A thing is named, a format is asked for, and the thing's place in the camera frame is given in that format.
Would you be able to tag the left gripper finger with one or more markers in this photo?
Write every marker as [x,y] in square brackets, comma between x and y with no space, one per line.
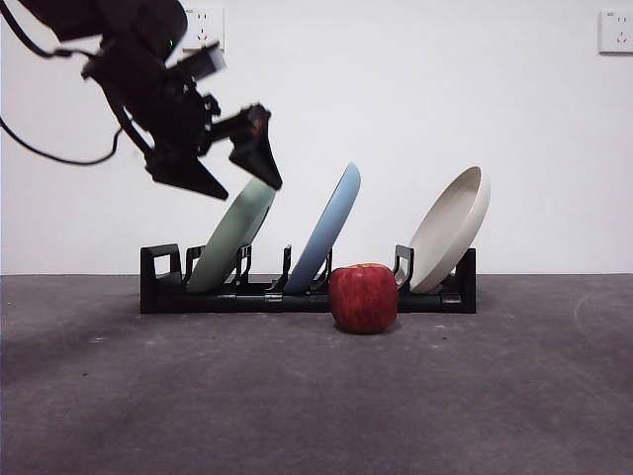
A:
[190,173]
[257,153]

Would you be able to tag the green plate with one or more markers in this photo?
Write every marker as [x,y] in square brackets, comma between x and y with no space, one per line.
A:
[227,237]

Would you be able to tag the red apple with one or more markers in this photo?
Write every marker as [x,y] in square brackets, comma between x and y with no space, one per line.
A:
[363,298]

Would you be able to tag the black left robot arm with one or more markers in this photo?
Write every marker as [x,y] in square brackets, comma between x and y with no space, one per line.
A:
[143,94]

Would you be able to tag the blue plate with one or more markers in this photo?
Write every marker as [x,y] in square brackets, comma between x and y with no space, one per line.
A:
[324,227]

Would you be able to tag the black plate rack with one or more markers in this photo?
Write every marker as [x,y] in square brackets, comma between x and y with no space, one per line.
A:
[148,292]

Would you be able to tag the beige plate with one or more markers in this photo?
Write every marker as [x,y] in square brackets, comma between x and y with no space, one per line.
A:
[447,232]

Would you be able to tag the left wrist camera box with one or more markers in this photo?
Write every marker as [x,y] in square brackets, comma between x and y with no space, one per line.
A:
[210,62]

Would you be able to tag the white wall socket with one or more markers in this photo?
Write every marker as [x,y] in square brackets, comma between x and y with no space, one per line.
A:
[618,32]
[205,25]

